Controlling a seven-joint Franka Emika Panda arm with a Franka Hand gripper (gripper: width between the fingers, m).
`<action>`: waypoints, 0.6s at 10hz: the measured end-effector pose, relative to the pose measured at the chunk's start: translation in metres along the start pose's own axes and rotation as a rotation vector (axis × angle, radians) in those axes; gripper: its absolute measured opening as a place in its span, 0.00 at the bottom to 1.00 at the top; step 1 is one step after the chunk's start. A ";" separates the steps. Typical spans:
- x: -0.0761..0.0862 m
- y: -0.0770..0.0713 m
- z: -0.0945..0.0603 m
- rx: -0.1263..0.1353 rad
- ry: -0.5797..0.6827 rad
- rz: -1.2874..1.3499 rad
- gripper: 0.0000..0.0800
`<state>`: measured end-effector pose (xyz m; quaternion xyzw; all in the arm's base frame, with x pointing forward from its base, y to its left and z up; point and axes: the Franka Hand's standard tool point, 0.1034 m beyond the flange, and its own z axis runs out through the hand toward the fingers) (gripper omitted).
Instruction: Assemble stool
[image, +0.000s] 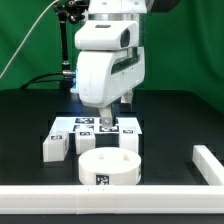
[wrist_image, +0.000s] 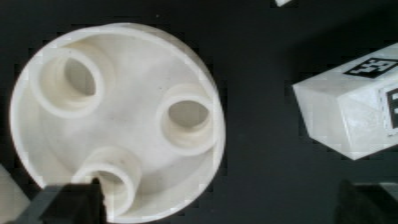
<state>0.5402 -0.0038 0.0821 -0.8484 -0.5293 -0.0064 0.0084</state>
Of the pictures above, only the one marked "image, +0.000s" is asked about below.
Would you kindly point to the white L-shaped fence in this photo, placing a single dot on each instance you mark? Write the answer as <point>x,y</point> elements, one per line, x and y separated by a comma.
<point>109,199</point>

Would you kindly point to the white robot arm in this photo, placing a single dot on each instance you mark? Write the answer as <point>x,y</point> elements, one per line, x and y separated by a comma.
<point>116,25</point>

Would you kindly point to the black camera stand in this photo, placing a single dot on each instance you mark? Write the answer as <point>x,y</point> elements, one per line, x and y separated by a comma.
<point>72,11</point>

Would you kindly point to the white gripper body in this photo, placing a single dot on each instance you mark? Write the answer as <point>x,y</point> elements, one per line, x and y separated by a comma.
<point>98,86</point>

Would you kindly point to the white marker sheet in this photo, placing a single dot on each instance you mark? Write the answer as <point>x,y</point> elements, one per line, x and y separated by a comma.
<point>70,124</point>

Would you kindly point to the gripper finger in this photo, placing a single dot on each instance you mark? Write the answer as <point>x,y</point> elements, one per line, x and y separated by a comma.
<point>106,115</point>

